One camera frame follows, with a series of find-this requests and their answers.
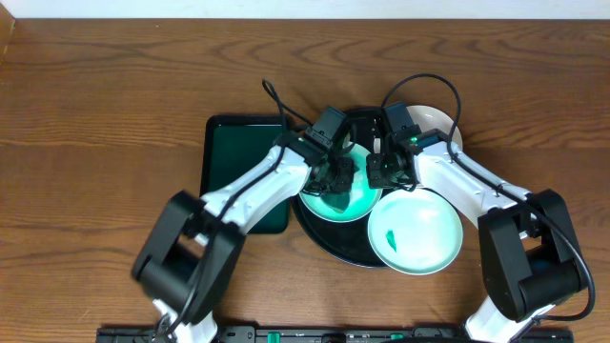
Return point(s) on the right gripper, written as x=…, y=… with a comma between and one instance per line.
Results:
x=375, y=176

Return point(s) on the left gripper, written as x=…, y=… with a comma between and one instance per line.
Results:
x=341, y=172

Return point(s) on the green scrubbing sponge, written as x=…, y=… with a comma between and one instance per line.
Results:
x=338, y=202

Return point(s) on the green plate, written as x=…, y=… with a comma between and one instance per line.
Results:
x=416, y=233
x=363, y=198

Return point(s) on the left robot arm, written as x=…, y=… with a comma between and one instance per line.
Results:
x=189, y=257

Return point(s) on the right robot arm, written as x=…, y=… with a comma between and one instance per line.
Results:
x=530, y=255

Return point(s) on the black rectangular tray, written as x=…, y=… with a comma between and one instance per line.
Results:
x=233, y=145

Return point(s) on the white plate top right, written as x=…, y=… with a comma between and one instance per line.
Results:
x=435, y=126

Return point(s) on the green plate bottom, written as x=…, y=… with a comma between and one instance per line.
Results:
x=416, y=233

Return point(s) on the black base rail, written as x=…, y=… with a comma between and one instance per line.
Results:
x=248, y=334

